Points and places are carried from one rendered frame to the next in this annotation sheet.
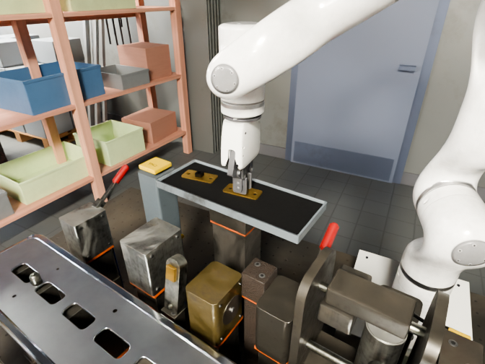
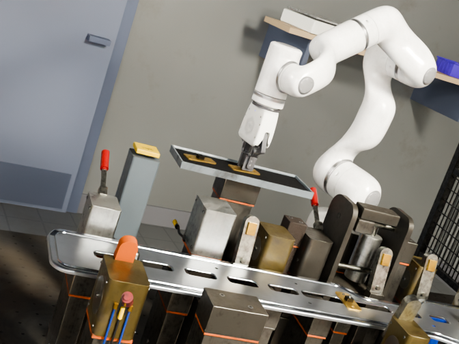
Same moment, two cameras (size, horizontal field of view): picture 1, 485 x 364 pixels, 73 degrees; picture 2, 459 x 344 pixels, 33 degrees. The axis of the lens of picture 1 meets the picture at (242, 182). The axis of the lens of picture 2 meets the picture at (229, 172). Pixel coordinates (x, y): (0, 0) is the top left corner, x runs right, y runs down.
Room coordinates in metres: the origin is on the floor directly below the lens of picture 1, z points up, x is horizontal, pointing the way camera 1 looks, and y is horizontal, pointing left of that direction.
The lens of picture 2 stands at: (-0.49, 1.64, 1.65)
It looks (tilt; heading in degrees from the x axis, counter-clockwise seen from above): 14 degrees down; 305
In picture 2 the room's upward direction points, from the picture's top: 19 degrees clockwise
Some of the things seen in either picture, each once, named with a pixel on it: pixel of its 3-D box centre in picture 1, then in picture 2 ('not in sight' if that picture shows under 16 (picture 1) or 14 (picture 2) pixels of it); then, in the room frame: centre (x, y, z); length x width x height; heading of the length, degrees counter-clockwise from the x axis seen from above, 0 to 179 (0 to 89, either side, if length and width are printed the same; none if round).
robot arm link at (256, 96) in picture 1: (242, 62); (279, 70); (0.63, 0.00, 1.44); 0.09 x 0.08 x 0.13; 166
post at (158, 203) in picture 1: (165, 235); (119, 234); (0.77, 0.23, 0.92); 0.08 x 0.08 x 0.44; 56
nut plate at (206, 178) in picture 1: (199, 174); (200, 157); (0.70, 0.10, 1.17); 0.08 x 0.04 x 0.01; 68
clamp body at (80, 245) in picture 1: (102, 263); (82, 269); (0.70, 0.40, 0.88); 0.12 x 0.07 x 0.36; 146
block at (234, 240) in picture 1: (237, 270); (214, 251); (0.63, 0.01, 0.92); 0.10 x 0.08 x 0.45; 56
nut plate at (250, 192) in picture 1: (242, 189); (244, 168); (0.63, 0.00, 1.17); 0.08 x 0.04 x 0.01; 65
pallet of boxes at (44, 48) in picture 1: (34, 88); not in sight; (3.99, 2.49, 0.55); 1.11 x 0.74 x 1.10; 63
